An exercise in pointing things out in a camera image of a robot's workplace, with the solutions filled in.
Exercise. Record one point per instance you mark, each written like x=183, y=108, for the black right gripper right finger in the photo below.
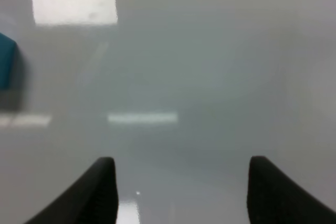
x=272, y=197

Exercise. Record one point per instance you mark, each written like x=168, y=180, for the teal cube block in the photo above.
x=7, y=56

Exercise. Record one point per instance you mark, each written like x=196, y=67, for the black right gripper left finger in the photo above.
x=93, y=198

